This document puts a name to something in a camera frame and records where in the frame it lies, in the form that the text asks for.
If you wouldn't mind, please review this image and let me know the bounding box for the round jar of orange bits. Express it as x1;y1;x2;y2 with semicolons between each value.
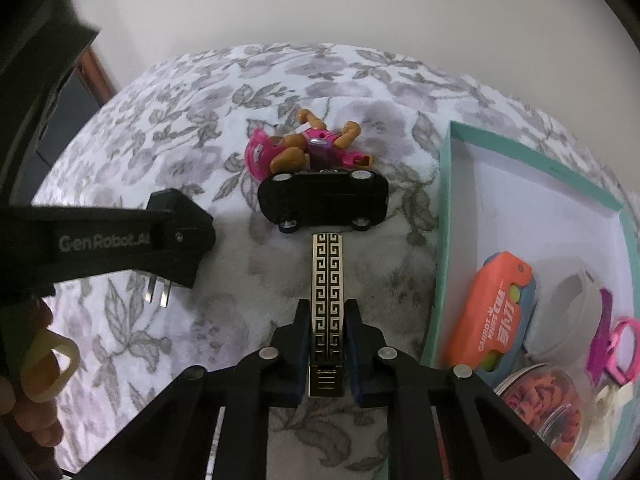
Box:
495;363;593;465

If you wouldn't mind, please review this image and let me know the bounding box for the gold black patterned lighter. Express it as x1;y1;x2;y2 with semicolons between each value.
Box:
308;233;345;398

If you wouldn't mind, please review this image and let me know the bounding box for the pink smart wristband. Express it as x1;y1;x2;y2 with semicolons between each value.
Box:
605;318;639;386

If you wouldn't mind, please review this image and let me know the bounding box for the black power adapter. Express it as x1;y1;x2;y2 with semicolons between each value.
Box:
145;188;216;308

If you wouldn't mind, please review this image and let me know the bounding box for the person's left hand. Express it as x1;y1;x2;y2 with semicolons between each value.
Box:
1;296;64;448

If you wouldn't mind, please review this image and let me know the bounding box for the orange carrot knife toy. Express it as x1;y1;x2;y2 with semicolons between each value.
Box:
444;252;537;385

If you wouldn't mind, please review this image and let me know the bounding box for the teal white shallow box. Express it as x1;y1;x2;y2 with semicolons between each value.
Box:
387;120;640;480

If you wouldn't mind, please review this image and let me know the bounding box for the floral fleece blanket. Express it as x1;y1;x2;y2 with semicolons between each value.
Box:
35;44;608;471

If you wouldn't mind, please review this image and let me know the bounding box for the black toy car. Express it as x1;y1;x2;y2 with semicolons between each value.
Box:
257;169;390;234

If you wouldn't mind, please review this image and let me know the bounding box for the pink puppy toy figure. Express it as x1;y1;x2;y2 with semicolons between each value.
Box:
244;108;372;181

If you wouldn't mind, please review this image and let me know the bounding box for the yellow rubber ring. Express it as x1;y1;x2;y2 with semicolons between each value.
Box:
18;327;82;404

